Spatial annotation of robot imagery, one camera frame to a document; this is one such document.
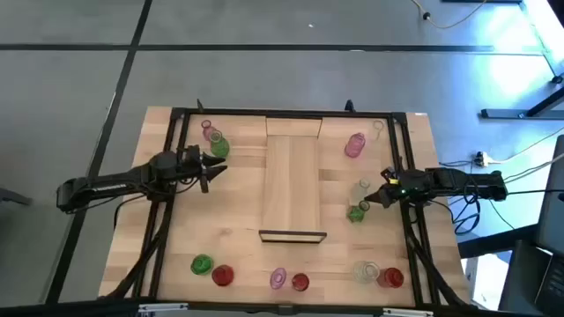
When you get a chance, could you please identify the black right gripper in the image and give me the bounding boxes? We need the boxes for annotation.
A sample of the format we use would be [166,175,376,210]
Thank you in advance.
[364,166,436,209]

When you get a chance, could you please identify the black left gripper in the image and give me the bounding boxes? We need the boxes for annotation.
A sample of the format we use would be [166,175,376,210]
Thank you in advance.
[178,144,229,194]

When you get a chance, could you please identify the tall green ribbed vase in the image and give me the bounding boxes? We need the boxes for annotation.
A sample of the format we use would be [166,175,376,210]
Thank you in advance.
[208,129,231,159]

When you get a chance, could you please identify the clear bulbous glass vase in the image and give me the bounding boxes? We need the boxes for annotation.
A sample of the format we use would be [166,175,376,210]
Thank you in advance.
[349,177,372,207]

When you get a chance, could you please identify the green faceted glass vase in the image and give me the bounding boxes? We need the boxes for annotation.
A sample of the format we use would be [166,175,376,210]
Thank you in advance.
[346,200,371,224]

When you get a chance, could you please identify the small pink glass vase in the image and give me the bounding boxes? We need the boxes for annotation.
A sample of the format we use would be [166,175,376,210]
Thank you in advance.
[200,119,218,142]

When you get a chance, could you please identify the round pink ribbed vase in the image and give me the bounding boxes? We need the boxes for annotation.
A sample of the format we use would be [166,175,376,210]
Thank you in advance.
[344,132,367,159]

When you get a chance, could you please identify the wide clear glass vase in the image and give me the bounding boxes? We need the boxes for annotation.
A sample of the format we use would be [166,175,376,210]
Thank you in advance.
[352,260,381,284]

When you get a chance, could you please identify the tall red ribbed vase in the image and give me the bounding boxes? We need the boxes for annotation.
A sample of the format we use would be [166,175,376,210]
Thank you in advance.
[376,267,405,290]

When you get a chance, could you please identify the round green glass vase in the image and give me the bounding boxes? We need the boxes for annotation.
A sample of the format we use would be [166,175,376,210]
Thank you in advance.
[189,254,215,276]

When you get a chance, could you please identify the wide red glass vase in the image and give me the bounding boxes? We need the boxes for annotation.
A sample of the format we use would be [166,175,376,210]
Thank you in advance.
[211,264,235,288]

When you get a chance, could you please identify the red ribbed cylinder vase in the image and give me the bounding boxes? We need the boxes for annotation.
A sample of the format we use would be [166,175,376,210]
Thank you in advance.
[291,272,310,292]

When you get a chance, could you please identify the pink ribbed cylinder vase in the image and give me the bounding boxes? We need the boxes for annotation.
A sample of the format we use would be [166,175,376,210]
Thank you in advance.
[269,267,288,291]

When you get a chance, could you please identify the black desk leg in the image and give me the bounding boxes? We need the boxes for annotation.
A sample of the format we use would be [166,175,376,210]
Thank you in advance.
[479,74,564,121]

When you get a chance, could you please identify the dark gray box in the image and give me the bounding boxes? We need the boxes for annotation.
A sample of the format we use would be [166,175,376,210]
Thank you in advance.
[497,240,564,317]

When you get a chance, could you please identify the gray computer case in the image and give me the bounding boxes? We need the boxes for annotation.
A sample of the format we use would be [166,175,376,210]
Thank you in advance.
[534,134,564,259]

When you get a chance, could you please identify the gray furniture foot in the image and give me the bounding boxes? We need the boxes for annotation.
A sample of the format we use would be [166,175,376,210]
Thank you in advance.
[0,187,34,207]

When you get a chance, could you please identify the black rig beam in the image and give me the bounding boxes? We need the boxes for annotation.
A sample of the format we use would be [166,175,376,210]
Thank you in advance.
[0,297,564,317]

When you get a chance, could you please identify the clear acrylic tray frame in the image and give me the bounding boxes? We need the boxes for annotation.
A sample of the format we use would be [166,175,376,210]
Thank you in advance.
[258,115,328,244]

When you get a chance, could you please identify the black looped cable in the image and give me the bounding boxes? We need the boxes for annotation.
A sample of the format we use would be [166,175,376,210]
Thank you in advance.
[452,193,482,235]

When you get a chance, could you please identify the black metal table frame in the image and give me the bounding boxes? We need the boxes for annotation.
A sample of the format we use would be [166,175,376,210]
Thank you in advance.
[105,99,471,309]

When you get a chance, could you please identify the black curved cable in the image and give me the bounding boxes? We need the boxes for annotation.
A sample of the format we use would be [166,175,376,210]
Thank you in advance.
[113,193,149,230]

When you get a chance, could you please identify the silver metal bracket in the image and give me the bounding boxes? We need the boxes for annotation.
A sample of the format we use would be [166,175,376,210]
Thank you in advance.
[137,302,189,314]
[382,307,435,317]

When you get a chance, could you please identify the thin white cable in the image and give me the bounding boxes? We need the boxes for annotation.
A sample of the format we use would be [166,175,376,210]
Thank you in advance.
[489,126,564,165]

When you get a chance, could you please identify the straight black cable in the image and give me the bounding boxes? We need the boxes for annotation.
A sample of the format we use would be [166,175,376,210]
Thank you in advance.
[505,188,564,197]

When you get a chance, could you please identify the thick gray cable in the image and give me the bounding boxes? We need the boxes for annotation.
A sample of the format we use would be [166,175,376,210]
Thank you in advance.
[501,152,564,182]

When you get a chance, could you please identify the beige floor cable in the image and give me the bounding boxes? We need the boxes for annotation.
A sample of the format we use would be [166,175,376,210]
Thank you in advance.
[410,0,488,31]

